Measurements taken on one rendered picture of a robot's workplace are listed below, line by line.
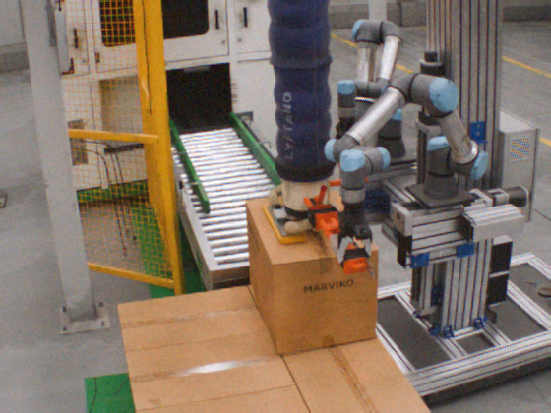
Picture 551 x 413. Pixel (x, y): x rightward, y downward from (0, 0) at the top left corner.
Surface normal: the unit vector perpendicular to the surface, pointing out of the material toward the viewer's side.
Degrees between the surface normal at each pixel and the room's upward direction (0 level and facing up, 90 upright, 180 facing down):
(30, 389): 0
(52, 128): 89
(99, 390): 0
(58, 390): 0
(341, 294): 90
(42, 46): 90
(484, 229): 90
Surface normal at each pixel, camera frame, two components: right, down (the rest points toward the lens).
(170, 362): -0.04, -0.91
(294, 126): -0.40, 0.05
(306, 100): 0.06, 0.18
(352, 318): 0.19, 0.39
